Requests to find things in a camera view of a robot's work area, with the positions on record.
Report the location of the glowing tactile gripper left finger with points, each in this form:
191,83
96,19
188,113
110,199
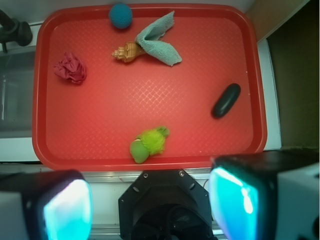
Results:
53,205

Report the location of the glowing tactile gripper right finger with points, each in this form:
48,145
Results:
271,195

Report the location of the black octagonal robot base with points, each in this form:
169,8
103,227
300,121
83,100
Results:
165,205

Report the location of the dark green plastic pickle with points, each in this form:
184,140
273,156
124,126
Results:
226,101

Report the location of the lime green fuzzy toy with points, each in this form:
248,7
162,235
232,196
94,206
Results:
149,143

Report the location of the red plastic tray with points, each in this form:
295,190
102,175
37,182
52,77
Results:
90,126

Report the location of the crumpled red paper ball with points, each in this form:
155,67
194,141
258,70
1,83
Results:
71,68

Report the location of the tan conch seashell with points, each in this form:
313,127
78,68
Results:
128,52

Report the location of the teal microfiber cloth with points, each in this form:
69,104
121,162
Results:
150,40

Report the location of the black clamp knob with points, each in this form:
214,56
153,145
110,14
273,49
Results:
12,30

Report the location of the blue crocheted ball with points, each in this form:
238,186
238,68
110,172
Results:
121,16

